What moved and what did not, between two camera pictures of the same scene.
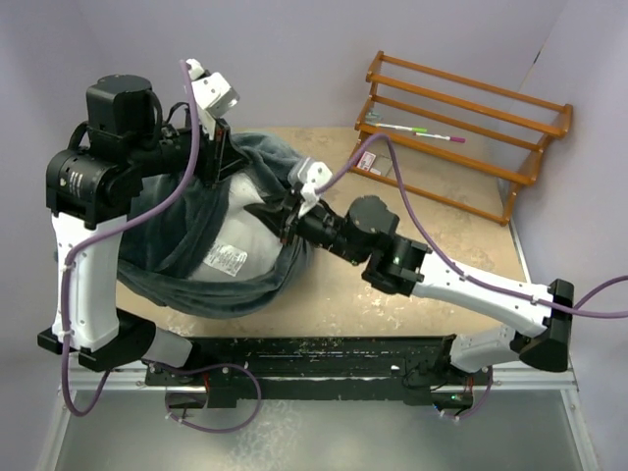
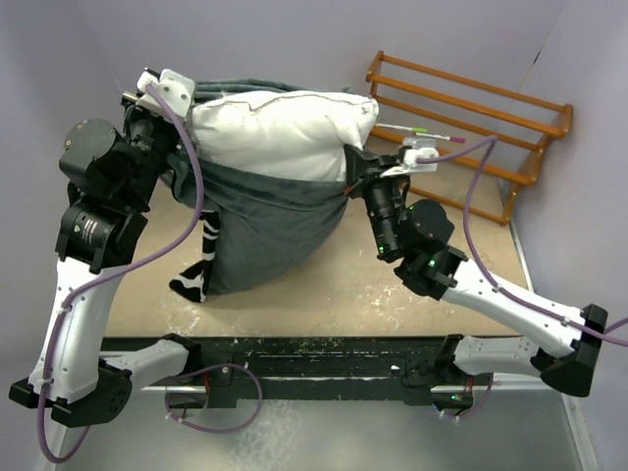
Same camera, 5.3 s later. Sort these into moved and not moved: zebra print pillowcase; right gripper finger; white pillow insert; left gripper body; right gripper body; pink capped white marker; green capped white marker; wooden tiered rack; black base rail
Moved: right gripper body; white pillow insert; left gripper body; zebra print pillowcase; right gripper finger
Not moved: green capped white marker; pink capped white marker; black base rail; wooden tiered rack
